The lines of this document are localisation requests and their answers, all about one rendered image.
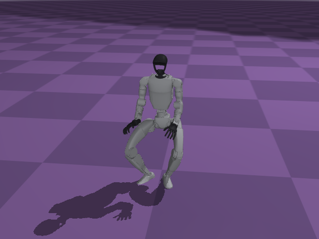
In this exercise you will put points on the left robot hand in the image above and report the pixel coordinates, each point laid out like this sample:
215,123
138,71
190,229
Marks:
172,128

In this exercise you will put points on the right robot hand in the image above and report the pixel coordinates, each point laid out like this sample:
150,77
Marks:
132,124

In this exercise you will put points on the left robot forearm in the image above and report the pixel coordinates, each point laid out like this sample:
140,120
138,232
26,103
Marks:
177,114

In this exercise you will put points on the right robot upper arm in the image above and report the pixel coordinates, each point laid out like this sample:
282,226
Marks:
142,91

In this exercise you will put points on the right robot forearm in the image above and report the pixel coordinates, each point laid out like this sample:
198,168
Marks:
138,113

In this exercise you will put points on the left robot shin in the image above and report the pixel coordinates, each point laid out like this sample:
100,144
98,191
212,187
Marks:
173,165

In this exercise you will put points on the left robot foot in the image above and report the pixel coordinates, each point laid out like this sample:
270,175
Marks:
167,182

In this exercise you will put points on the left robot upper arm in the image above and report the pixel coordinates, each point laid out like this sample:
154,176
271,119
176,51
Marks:
177,83

